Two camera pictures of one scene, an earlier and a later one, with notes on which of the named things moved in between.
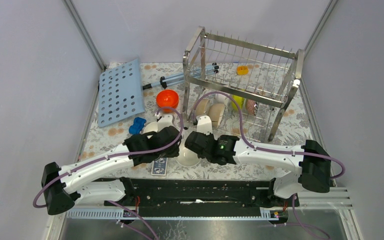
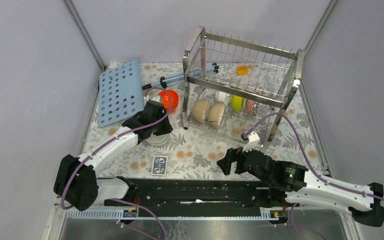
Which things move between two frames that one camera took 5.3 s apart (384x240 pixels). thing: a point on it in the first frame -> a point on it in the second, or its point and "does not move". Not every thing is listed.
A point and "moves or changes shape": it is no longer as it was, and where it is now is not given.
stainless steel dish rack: (244, 87) does not move
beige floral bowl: (215, 111) does not move
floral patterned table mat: (196, 112) does not move
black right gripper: (209, 135) -> (225, 163)
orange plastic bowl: (167, 98) does not move
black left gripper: (173, 153) -> (167, 127)
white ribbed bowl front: (186, 157) moves or changes shape
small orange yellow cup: (242, 70) does not move
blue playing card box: (159, 166) does not move
